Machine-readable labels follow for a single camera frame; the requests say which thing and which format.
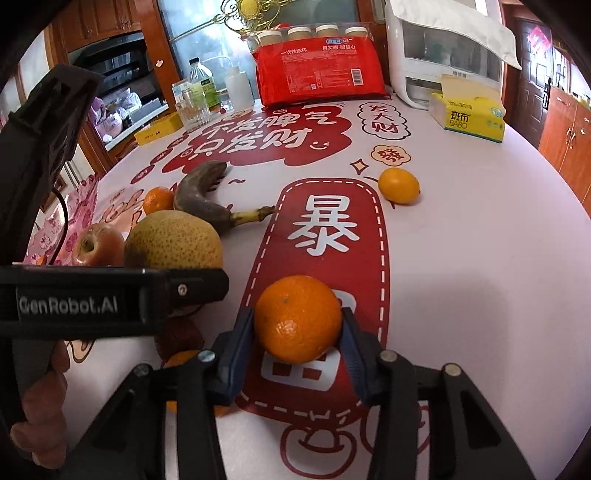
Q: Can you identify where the red apple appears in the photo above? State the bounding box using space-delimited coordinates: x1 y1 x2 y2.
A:
71 223 126 267

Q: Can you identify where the dark wooden door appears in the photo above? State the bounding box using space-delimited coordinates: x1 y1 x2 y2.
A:
505 14 561 134

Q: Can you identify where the clear plastic bottle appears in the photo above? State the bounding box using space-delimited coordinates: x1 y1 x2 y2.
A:
187 58 220 114

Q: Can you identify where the white cloth cover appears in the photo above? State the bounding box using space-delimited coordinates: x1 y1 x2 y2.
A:
392 0 522 70

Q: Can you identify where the overripe dark banana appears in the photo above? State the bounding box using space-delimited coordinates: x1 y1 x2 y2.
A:
173 160 278 232

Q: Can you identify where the pink rice cooker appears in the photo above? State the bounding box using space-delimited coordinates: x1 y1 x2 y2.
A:
92 97 123 144

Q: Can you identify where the large orange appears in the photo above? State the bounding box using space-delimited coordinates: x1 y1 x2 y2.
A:
254 275 343 364

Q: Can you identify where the wooden side cabinet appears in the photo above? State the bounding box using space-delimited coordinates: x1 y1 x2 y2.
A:
538 85 591 206

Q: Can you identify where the white squeeze bottle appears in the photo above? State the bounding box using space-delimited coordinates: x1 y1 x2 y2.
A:
225 55 256 112

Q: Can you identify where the dark red passion fruit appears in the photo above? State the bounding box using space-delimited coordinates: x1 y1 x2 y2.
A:
154 316 204 361

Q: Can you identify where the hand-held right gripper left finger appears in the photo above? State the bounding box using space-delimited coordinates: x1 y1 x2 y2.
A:
69 307 257 480

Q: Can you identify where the yellow tissue box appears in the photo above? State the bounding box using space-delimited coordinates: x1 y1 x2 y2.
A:
428 73 506 145

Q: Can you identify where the white countertop appliance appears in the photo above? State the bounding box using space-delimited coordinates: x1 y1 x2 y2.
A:
384 0 506 109

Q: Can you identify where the small yellowish orange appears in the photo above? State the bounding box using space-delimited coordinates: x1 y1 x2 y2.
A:
378 167 421 204

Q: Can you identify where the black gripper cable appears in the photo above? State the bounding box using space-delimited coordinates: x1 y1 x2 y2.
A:
51 185 70 266

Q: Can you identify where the pink glass fruit dish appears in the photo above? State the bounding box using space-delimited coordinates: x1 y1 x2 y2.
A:
25 173 100 266

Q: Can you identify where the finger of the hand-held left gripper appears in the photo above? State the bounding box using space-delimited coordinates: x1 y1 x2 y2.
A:
154 268 230 319

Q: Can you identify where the flat yellow box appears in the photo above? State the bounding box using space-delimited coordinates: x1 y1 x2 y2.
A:
134 112 183 146

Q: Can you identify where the person's left hand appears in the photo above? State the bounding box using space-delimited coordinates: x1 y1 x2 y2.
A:
10 342 71 469

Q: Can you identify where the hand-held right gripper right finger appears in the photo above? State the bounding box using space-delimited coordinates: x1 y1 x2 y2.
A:
341 307 539 480

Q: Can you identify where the speckled yellow pear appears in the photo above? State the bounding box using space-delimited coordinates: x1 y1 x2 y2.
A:
124 210 225 271

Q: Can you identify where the golden wire ornament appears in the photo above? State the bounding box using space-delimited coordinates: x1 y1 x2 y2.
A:
221 0 305 35

